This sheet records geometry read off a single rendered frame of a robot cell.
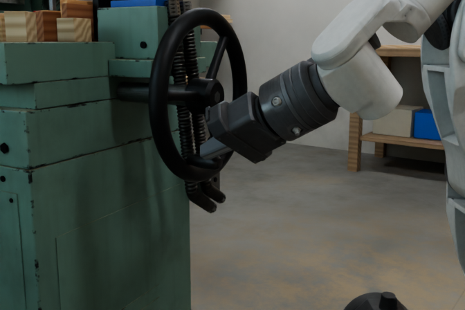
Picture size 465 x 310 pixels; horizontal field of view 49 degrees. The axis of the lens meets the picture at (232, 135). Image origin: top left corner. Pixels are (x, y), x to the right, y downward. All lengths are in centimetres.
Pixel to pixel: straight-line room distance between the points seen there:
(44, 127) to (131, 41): 22
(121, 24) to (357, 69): 46
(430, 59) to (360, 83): 59
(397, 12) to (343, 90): 11
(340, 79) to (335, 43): 4
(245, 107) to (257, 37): 402
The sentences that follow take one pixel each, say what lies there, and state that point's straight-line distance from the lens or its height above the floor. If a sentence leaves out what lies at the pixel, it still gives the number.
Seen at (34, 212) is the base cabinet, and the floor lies 64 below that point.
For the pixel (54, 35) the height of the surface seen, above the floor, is 91.
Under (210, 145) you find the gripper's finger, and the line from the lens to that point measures 76.
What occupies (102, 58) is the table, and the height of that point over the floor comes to 87.
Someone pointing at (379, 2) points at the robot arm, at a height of 95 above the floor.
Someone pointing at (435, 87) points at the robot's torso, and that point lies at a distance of 120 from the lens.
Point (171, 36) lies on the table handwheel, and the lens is 77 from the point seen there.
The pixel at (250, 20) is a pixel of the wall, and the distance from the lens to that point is 474.
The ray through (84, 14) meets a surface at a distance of 100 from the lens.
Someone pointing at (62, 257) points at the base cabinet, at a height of 55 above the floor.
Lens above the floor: 90
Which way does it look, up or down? 11 degrees down
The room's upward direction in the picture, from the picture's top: straight up
